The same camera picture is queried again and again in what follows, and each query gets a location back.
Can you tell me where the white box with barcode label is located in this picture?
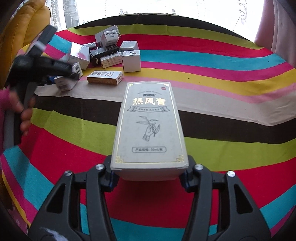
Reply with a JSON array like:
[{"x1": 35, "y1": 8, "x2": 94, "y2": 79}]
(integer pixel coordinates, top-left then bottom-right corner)
[{"x1": 100, "y1": 31, "x2": 121, "y2": 47}]

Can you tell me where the yellow leather sofa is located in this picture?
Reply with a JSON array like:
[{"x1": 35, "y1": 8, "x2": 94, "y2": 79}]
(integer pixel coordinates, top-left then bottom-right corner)
[{"x1": 0, "y1": 5, "x2": 52, "y2": 88}]

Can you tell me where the grey box with gold print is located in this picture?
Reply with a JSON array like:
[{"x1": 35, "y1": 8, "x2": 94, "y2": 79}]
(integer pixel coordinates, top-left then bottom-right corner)
[{"x1": 110, "y1": 82, "x2": 189, "y2": 181}]

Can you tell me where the black box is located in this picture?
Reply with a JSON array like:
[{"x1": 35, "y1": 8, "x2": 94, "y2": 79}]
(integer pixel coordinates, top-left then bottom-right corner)
[{"x1": 90, "y1": 45, "x2": 120, "y2": 66}]

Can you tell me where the orange and white flat box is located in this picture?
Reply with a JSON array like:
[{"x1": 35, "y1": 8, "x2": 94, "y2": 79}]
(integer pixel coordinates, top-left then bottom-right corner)
[{"x1": 87, "y1": 70, "x2": 123, "y2": 86}]

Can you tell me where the colourful striped cloth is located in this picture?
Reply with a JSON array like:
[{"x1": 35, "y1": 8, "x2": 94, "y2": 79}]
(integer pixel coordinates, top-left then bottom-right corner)
[{"x1": 0, "y1": 11, "x2": 296, "y2": 241}]

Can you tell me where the white lace curtain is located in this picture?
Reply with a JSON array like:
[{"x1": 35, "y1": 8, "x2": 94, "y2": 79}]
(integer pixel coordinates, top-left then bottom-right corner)
[{"x1": 45, "y1": 0, "x2": 264, "y2": 30}]

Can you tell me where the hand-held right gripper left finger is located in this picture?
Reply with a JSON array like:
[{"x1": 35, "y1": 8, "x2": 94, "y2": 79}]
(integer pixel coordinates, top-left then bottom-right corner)
[{"x1": 28, "y1": 155, "x2": 119, "y2": 241}]

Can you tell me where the pink curtain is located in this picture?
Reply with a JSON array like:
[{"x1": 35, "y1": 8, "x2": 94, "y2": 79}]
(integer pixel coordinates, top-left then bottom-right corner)
[{"x1": 253, "y1": 0, "x2": 296, "y2": 67}]

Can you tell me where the white box with orange print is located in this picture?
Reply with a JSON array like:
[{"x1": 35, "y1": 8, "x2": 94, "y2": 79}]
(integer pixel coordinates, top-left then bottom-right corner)
[{"x1": 101, "y1": 54, "x2": 122, "y2": 69}]

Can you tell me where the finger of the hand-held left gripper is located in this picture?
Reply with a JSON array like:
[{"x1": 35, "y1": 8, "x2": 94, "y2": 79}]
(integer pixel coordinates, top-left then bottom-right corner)
[
  {"x1": 45, "y1": 57, "x2": 79, "y2": 80},
  {"x1": 40, "y1": 75, "x2": 57, "y2": 87}
]

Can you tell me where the person's left hand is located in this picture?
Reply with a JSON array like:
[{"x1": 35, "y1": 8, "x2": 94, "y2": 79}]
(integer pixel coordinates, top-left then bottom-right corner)
[{"x1": 8, "y1": 89, "x2": 36, "y2": 138}]

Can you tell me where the plain white box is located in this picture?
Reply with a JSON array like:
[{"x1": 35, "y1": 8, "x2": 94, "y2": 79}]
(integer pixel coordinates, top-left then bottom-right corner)
[{"x1": 122, "y1": 50, "x2": 141, "y2": 73}]

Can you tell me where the large silver box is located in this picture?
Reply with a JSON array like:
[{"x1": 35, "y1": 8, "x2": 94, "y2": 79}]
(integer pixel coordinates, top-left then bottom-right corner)
[{"x1": 69, "y1": 42, "x2": 90, "y2": 70}]

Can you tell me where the white box with striped barcode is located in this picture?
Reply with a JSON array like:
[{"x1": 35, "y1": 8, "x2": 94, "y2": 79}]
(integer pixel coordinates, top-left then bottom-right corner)
[{"x1": 71, "y1": 62, "x2": 83, "y2": 80}]

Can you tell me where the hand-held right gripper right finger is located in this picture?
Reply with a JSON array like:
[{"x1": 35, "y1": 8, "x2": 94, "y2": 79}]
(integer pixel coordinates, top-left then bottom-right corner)
[{"x1": 179, "y1": 155, "x2": 270, "y2": 241}]

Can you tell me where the small white box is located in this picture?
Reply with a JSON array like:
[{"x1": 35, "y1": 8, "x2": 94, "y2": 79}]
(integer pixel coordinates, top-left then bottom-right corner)
[{"x1": 54, "y1": 75, "x2": 78, "y2": 91}]

